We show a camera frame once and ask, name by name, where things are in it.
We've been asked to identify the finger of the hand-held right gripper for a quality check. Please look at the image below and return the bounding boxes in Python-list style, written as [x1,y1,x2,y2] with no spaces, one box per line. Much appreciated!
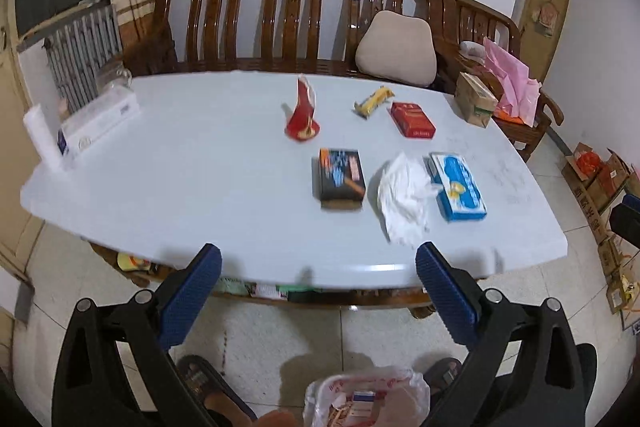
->
[609,194,640,250]

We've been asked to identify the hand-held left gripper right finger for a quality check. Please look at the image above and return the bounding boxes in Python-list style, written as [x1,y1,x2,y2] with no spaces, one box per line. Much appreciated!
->
[416,242,583,427]

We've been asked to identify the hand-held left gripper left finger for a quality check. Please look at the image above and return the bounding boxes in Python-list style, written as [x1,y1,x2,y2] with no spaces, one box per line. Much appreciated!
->
[52,243,222,427]

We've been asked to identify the clear plastic bag red print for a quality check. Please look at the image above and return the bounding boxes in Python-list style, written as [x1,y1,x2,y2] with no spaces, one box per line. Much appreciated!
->
[303,366,431,427]

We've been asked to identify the red cigarette pack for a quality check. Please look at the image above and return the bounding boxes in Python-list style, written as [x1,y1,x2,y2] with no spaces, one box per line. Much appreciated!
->
[390,102,437,140]

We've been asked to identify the yellow snack wrapper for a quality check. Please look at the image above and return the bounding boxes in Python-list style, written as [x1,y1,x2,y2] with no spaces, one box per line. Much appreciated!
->
[354,87,396,118]

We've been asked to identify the printed cardboard box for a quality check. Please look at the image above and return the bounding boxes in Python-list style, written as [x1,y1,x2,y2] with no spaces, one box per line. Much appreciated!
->
[587,189,623,248]

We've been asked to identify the cardboard box yellow tape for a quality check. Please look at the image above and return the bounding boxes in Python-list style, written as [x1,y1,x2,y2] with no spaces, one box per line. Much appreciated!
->
[597,237,640,315]

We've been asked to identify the yellow packet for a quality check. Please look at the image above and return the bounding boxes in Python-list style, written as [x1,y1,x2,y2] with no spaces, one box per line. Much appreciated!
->
[117,253,151,273]

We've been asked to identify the open cardboard box orange contents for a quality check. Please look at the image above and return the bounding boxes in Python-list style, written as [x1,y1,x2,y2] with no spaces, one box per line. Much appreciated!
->
[562,142,632,202]

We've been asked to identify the black sandal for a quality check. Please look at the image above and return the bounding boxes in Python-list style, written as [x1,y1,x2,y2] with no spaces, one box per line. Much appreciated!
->
[422,357,463,398]
[177,354,258,423]

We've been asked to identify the crumpled white tissue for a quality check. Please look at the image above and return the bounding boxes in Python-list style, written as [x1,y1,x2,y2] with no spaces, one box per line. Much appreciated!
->
[376,152,443,248]

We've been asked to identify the blue tissue packet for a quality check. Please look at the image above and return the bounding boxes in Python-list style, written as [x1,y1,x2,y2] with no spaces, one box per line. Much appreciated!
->
[427,152,488,223]

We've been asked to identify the black box orange blue print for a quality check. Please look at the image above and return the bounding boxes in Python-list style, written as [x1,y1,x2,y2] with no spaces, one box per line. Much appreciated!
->
[312,148,367,210]

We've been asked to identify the pink plastic bag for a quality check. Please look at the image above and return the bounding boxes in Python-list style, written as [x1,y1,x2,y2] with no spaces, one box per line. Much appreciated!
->
[482,37,543,128]

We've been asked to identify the yellow wooden door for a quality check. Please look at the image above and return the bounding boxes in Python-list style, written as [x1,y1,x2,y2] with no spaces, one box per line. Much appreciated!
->
[517,0,573,82]

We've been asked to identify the brown green drink carton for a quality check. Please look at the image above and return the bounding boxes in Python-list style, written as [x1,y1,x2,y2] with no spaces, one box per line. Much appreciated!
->
[454,72,499,128]

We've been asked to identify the white box blue label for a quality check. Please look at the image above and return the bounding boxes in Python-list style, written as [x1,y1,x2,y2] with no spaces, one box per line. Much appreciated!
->
[56,87,142,170]

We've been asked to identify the red snack pouch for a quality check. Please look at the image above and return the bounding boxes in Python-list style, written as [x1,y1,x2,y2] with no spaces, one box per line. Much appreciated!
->
[284,74,323,141]

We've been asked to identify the red door ornament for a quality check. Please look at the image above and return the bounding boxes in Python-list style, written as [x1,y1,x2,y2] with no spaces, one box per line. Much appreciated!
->
[532,0,561,38]

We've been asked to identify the glass jar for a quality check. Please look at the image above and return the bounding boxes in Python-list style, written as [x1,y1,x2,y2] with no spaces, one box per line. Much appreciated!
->
[97,66,133,94]

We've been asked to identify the white cloth bundle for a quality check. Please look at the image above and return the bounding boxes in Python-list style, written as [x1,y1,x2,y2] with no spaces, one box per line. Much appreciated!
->
[459,41,488,60]

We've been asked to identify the beige cushion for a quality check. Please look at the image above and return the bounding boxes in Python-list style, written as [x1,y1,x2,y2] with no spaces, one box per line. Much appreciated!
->
[355,10,438,88]

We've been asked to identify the brown wooden armchair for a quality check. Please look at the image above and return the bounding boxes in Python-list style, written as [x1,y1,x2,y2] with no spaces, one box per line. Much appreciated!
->
[437,0,565,162]

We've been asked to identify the grey radiator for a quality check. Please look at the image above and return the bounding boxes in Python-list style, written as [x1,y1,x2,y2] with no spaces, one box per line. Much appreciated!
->
[45,4,123,112]

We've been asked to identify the brown wooden bench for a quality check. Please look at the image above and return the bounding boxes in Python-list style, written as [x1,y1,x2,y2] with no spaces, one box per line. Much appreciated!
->
[120,0,446,80]

